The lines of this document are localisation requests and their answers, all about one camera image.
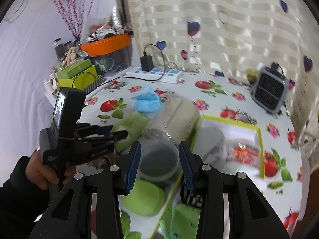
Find black charger adapter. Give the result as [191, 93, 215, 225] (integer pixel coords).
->
[140, 55, 154, 72]

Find wooden cabinet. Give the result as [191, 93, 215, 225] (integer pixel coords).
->
[300, 167, 319, 232]

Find small grey fan heater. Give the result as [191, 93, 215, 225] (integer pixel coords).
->
[250, 62, 289, 115]

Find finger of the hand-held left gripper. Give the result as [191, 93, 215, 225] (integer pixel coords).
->
[82, 129, 129, 153]
[75, 123, 118, 137]

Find striped heart print curtain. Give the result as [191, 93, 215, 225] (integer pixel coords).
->
[125, 0, 319, 155]

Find silver foil bag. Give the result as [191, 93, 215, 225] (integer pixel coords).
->
[111, 6, 122, 30]

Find beige wooden bead figure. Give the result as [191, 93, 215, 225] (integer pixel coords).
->
[63, 47, 78, 66]

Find dark green box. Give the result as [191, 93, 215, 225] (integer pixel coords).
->
[55, 59, 92, 79]

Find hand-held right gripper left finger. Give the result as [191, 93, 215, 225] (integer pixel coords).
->
[29, 141, 141, 239]

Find orange lid storage bin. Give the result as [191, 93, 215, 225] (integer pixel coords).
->
[80, 33, 132, 71]

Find clear jar dark contents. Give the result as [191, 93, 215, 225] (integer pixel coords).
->
[138, 134, 180, 182]

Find small white bottle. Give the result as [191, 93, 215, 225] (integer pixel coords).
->
[44, 78, 54, 95]

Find white power strip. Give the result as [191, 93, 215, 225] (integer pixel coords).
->
[126, 66, 183, 84]

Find green towel with white print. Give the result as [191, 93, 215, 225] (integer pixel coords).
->
[110, 115, 150, 152]

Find large clear plastic jar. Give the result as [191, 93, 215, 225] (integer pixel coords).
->
[143, 93, 201, 150]

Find purple flower branches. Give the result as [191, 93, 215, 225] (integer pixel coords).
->
[53, 0, 100, 43]

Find person's left hand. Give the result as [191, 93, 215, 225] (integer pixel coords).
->
[25, 151, 76, 191]

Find blue face mask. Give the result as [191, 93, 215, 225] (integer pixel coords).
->
[131, 86, 163, 117]

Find long black cable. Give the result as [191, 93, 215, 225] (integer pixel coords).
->
[72, 72, 140, 90]

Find black white striped sock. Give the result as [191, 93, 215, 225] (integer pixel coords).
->
[184, 194, 203, 208]

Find black charger cable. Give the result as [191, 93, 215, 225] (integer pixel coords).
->
[143, 44, 166, 80]

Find pile of packets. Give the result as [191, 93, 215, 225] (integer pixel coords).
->
[86, 24, 130, 41]

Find vegetable print tablecloth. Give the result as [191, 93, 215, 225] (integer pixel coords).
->
[42, 73, 309, 239]

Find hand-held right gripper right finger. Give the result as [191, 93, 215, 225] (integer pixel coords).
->
[179, 141, 291, 239]

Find yellow-green box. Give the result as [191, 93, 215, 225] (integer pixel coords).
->
[58, 65, 97, 88]

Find yellow-green cardboard box tray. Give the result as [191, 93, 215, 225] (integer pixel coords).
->
[150, 115, 265, 239]

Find green lidded jar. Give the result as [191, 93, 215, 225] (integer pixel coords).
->
[121, 179, 165, 217]

